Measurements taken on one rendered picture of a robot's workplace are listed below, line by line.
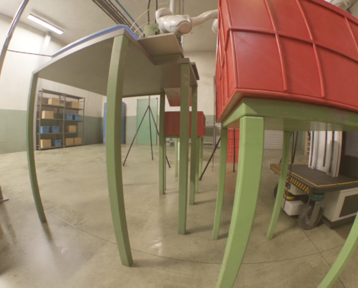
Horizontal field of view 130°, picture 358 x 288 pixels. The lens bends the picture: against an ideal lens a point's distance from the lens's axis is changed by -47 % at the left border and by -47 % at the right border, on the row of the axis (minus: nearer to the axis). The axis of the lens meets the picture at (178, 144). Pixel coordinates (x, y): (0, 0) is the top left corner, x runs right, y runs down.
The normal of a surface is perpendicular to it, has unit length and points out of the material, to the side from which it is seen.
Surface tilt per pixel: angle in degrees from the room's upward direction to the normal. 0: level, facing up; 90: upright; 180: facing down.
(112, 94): 90
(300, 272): 0
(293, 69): 90
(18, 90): 90
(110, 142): 90
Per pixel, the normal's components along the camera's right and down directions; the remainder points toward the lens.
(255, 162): -0.22, 0.07
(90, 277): 0.02, -1.00
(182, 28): 0.37, 0.76
